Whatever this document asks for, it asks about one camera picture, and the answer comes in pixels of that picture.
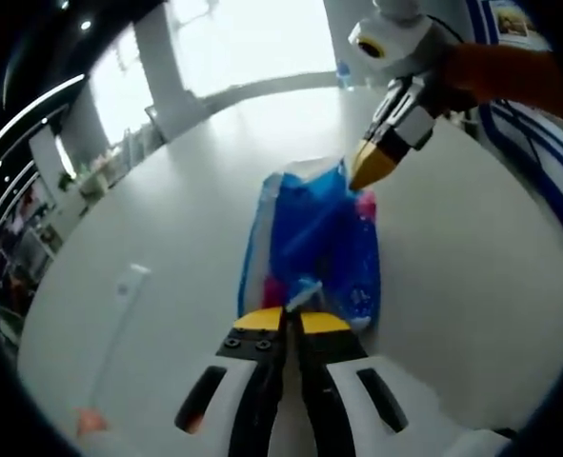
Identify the white table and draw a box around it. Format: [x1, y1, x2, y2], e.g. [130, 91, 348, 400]
[16, 80, 563, 457]

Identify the potted green plant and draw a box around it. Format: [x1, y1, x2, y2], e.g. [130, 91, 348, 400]
[55, 169, 81, 192]

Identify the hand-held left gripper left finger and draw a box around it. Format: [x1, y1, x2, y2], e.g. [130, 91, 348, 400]
[173, 306, 290, 457]

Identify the person's left hand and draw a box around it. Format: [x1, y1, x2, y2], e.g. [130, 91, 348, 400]
[74, 406, 110, 436]

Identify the curved ceiling light strip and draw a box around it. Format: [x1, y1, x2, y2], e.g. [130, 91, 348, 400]
[0, 73, 88, 162]

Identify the small blue bottle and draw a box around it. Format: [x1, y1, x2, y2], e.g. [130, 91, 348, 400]
[335, 59, 357, 92]

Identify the blue crinkly plastic packet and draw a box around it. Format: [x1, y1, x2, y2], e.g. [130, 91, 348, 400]
[236, 156, 383, 333]

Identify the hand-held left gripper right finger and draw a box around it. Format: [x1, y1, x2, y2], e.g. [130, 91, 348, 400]
[293, 309, 412, 457]

